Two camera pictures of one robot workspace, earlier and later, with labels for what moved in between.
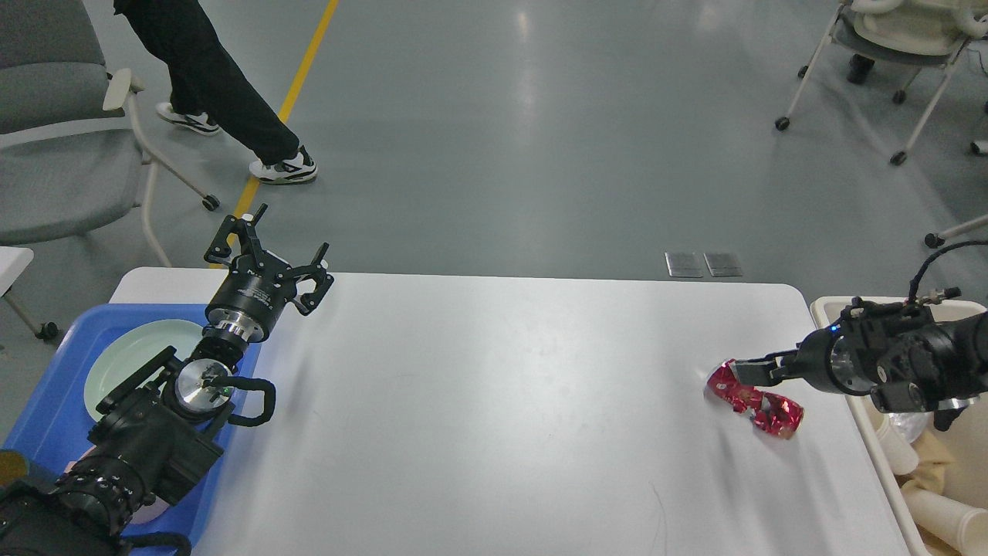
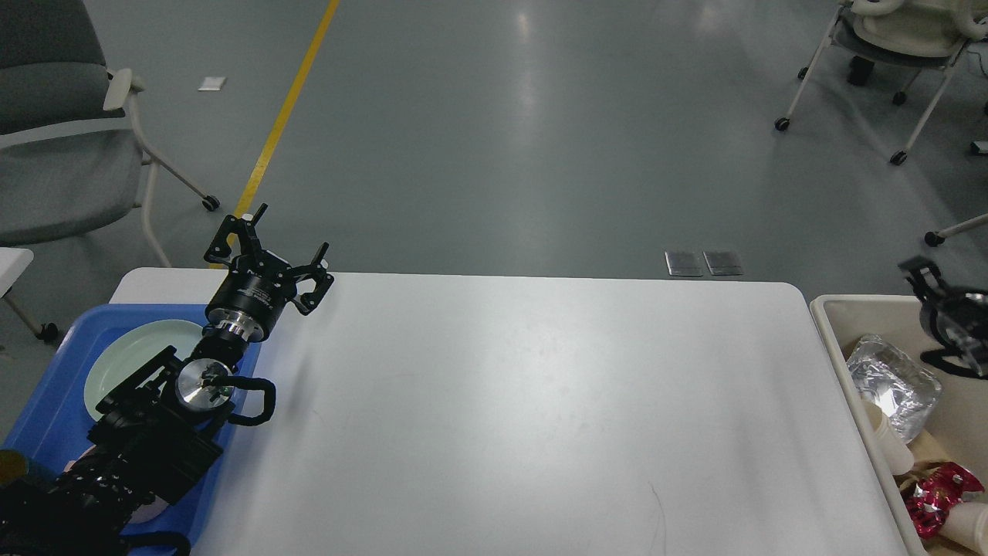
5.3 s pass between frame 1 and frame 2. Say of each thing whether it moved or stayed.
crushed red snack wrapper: moved
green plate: stayed
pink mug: stayed
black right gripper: moved
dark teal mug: stayed
